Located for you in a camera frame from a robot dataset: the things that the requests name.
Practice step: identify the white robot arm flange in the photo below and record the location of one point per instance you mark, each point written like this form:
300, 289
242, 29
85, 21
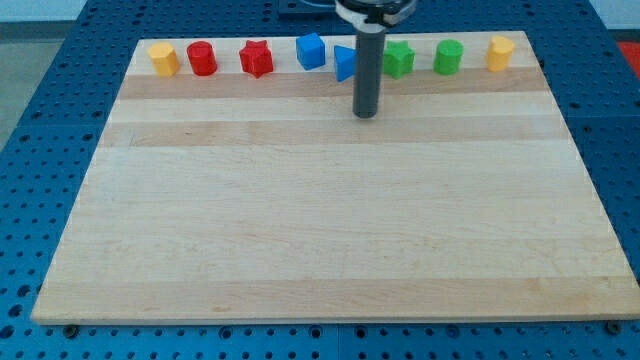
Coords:
385, 13

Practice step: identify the light wooden board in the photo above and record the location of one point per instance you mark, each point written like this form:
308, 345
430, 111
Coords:
231, 199

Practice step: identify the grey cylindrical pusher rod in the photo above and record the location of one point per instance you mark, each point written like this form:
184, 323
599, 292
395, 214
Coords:
368, 71

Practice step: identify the blue triangle block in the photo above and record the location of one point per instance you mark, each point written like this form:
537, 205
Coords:
344, 62

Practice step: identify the blue cube block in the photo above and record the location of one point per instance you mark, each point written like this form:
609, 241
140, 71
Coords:
310, 51

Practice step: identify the red star block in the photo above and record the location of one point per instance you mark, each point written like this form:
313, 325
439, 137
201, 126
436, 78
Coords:
256, 58

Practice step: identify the green star block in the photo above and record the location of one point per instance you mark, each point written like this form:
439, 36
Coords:
398, 59

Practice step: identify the red cylinder block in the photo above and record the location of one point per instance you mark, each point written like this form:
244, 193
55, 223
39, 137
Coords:
202, 58

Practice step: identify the green cylinder block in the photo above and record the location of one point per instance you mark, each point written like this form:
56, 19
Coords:
448, 57

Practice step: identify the yellow hexagon block left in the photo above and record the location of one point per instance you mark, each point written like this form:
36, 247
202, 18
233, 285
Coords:
164, 59

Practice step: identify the yellow hexagon block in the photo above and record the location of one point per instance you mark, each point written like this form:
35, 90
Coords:
499, 53
164, 59

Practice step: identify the yellow hexagon block right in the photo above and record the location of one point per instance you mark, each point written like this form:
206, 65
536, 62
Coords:
499, 53

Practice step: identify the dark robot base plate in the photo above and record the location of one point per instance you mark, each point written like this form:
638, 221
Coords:
299, 9

